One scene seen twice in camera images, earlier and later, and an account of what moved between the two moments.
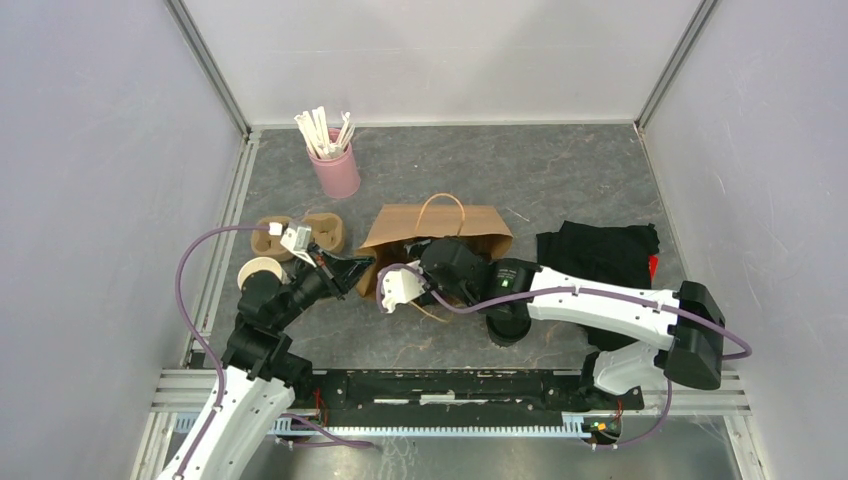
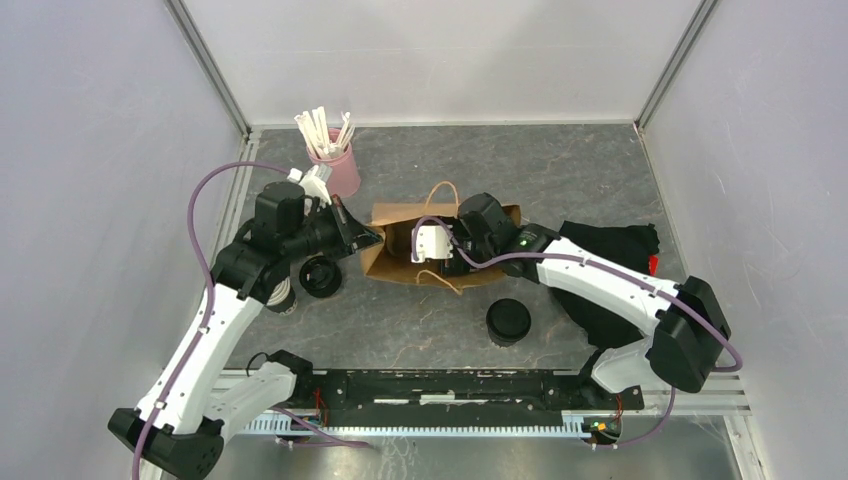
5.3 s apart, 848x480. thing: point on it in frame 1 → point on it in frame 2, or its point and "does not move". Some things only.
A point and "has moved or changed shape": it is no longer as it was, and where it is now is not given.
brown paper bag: [393, 229] has moved or changed shape
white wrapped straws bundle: [315, 127] does not move
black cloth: [616, 256] does not move
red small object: [652, 264] does not move
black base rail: [426, 398] does not move
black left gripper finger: [348, 271] → [356, 233]
